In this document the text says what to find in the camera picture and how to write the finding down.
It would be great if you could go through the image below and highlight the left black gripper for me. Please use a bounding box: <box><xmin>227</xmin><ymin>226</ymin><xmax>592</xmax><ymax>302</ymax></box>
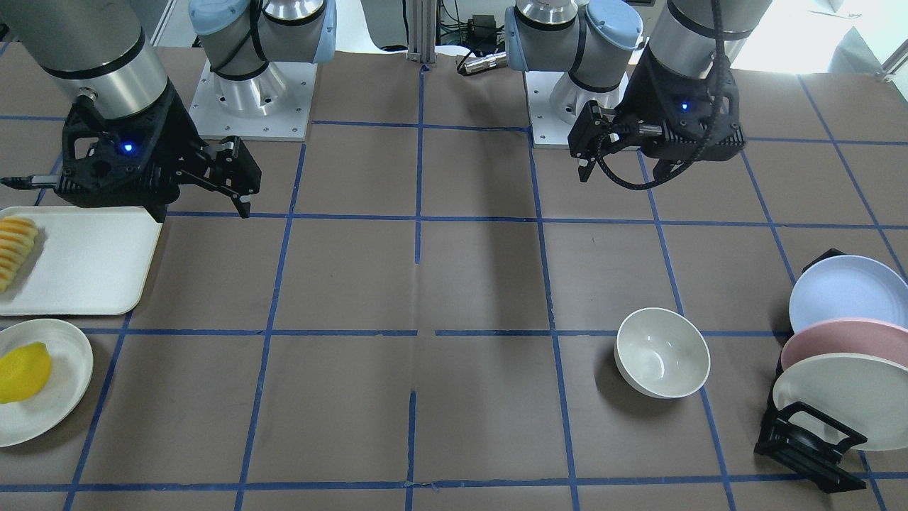
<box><xmin>567</xmin><ymin>49</ymin><xmax>747</xmax><ymax>183</ymax></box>

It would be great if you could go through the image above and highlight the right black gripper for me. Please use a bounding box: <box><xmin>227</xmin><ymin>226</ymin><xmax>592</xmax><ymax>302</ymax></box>
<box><xmin>54</xmin><ymin>83</ymin><xmax>262</xmax><ymax>223</ymax></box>

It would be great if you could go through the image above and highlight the white ceramic bowl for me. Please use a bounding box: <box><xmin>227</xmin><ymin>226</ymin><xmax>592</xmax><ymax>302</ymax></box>
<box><xmin>613</xmin><ymin>307</ymin><xmax>712</xmax><ymax>399</ymax></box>

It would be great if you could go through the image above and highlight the yellow lemon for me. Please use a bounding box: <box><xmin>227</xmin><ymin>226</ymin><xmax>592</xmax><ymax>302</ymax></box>
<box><xmin>1</xmin><ymin>342</ymin><xmax>54</xmax><ymax>404</ymax></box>

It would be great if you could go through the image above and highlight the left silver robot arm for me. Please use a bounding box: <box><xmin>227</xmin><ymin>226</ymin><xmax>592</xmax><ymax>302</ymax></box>
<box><xmin>503</xmin><ymin>1</ymin><xmax>770</xmax><ymax>191</ymax></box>

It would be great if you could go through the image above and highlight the white rectangular tray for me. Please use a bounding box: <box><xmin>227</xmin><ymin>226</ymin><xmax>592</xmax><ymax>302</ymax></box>
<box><xmin>1</xmin><ymin>206</ymin><xmax>162</xmax><ymax>317</ymax></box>

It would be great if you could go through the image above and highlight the sliced yellow fruit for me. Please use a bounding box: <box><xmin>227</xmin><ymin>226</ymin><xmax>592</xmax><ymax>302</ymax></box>
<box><xmin>1</xmin><ymin>216</ymin><xmax>38</xmax><ymax>293</ymax></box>

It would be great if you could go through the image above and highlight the white round plate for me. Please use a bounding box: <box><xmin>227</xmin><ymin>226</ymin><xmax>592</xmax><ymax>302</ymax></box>
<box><xmin>1</xmin><ymin>318</ymin><xmax>94</xmax><ymax>448</ymax></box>

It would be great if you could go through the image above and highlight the light blue plate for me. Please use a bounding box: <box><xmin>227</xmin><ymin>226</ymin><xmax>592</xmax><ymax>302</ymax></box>
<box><xmin>788</xmin><ymin>255</ymin><xmax>907</xmax><ymax>333</ymax></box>

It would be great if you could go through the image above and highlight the pink plate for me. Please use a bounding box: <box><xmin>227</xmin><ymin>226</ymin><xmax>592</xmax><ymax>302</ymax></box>
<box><xmin>780</xmin><ymin>318</ymin><xmax>907</xmax><ymax>370</ymax></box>

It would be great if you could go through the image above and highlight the black dish rack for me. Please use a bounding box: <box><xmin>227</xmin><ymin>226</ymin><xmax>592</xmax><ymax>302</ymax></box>
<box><xmin>753</xmin><ymin>248</ymin><xmax>869</xmax><ymax>494</ymax></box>

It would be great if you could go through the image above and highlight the cream plate in rack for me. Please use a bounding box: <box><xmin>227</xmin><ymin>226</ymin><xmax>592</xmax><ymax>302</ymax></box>
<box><xmin>772</xmin><ymin>353</ymin><xmax>907</xmax><ymax>451</ymax></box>

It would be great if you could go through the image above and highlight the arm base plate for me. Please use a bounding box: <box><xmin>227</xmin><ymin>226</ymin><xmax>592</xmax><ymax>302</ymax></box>
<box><xmin>188</xmin><ymin>62</ymin><xmax>318</xmax><ymax>142</ymax></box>
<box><xmin>524</xmin><ymin>71</ymin><xmax>629</xmax><ymax>150</ymax></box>

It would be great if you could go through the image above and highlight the silver cable connector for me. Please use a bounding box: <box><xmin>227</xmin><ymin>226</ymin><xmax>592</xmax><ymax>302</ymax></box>
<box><xmin>456</xmin><ymin>51</ymin><xmax>508</xmax><ymax>77</ymax></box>

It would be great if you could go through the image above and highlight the aluminium frame post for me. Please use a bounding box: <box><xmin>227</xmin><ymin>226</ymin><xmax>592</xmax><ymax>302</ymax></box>
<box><xmin>405</xmin><ymin>0</ymin><xmax>438</xmax><ymax>69</ymax></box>

